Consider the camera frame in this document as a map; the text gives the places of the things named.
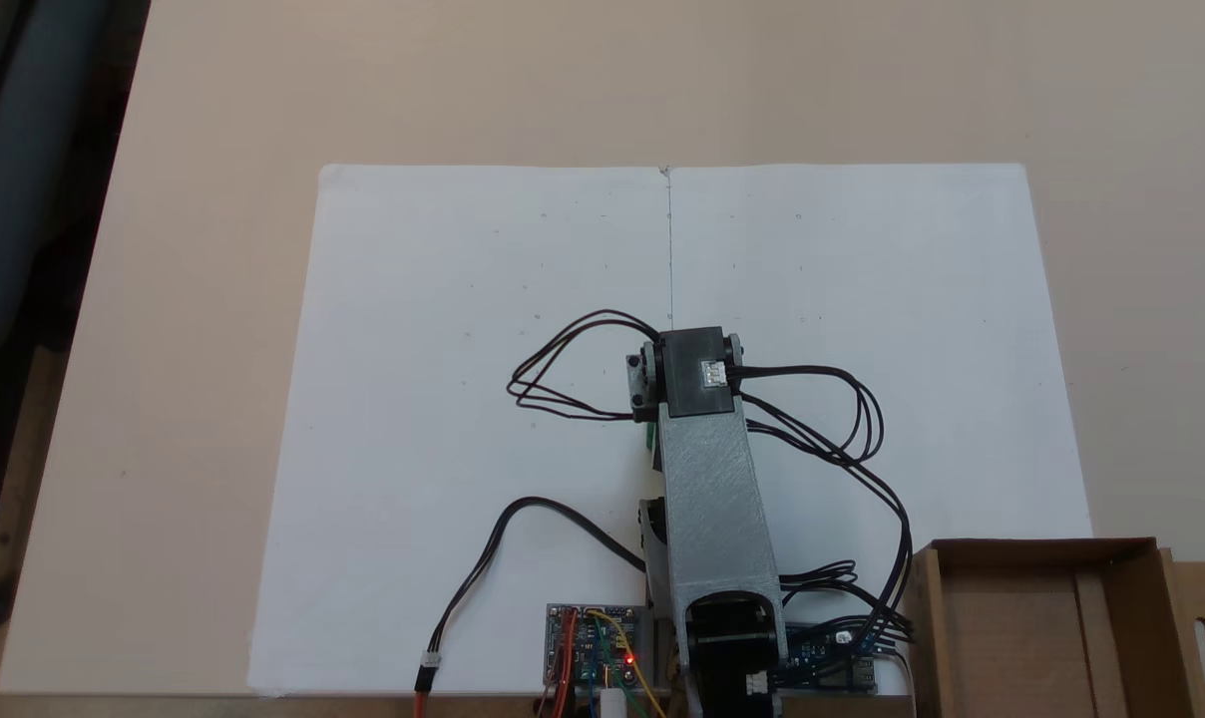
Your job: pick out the blue circuit board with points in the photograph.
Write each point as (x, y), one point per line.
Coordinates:
(832, 673)

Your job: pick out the brown cardboard box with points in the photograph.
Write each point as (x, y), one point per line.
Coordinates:
(1021, 638)

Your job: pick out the white paper sheet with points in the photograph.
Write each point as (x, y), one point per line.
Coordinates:
(443, 399)

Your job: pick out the grey printed Koch robot arm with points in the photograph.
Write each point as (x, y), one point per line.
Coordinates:
(712, 499)

